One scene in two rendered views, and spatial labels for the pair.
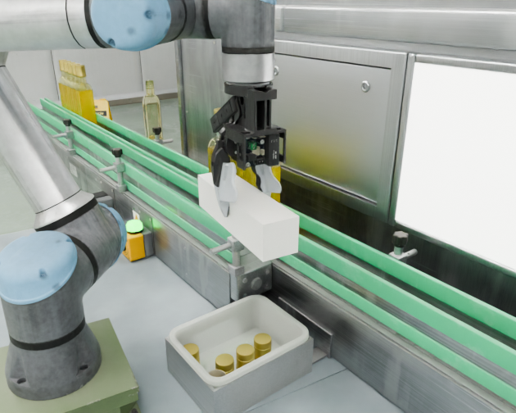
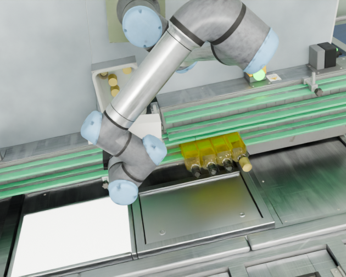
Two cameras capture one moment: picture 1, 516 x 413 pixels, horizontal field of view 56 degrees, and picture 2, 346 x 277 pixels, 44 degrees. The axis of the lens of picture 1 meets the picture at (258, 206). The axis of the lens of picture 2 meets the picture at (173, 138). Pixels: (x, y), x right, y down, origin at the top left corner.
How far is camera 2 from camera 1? 1.17 m
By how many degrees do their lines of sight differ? 48
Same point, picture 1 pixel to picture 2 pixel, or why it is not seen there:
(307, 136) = (200, 198)
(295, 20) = (234, 243)
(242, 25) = (111, 173)
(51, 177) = not seen: hidden behind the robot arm
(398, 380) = (70, 140)
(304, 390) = (95, 105)
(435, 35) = (123, 265)
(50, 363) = (120, 12)
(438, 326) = (59, 164)
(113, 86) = not seen: outside the picture
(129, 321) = not seen: hidden behind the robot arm
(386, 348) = (78, 144)
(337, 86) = (183, 225)
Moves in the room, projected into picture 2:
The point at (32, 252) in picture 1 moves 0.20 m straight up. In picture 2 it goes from (141, 28) to (148, 49)
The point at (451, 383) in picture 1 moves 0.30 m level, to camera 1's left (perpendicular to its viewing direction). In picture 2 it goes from (46, 153) to (76, 88)
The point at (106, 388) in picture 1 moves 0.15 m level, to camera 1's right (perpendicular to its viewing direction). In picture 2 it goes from (113, 29) to (96, 66)
